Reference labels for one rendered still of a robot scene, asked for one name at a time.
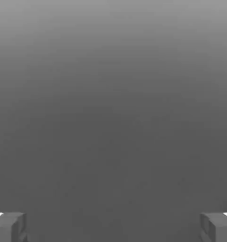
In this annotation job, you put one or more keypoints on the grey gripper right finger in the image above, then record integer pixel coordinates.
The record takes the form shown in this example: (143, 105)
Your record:
(219, 227)

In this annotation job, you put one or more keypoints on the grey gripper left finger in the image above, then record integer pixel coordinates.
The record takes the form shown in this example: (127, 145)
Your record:
(7, 227)

